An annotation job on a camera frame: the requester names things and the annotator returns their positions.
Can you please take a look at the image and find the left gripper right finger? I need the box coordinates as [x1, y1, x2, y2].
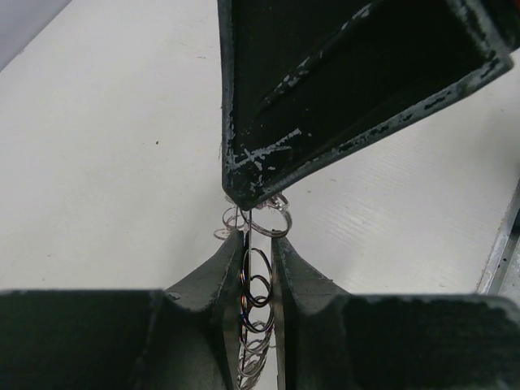
[271, 238, 519, 389]

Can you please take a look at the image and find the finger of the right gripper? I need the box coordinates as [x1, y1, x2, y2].
[218, 0, 514, 210]

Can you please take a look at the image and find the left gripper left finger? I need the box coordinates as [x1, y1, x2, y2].
[1, 232, 245, 389]

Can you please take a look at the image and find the metal disc with keyrings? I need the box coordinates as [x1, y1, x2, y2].
[213, 193, 293, 389]

